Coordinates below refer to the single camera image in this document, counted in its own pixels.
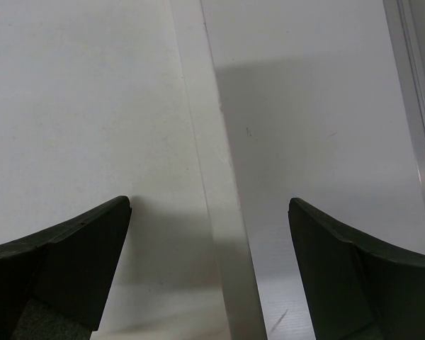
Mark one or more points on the white drawer cabinet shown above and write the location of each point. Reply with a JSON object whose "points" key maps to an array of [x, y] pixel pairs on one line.
{"points": [[100, 99]]}

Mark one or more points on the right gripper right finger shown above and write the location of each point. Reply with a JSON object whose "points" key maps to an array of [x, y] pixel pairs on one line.
{"points": [[357, 286]]}

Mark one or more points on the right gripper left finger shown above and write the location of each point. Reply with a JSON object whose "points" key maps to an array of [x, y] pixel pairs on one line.
{"points": [[54, 283]]}

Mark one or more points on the aluminium side rail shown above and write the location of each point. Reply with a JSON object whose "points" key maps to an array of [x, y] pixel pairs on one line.
{"points": [[410, 70]]}

